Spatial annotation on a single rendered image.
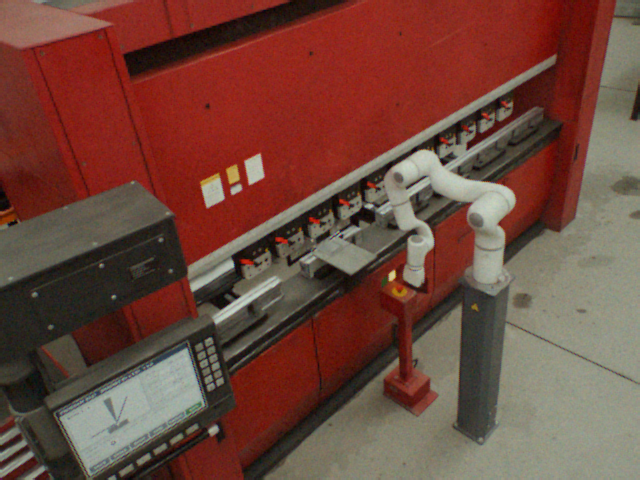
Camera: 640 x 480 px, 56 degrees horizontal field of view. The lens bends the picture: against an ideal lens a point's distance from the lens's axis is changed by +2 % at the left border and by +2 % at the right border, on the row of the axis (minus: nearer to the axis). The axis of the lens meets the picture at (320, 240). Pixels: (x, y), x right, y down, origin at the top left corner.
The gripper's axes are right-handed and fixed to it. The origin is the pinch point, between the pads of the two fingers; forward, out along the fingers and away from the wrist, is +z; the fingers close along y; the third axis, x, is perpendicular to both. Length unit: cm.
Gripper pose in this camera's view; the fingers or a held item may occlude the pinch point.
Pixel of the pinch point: (413, 288)
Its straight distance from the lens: 301.8
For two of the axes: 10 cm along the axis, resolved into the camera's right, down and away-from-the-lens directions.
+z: 0.4, 7.9, 6.1
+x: 7.0, -4.6, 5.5
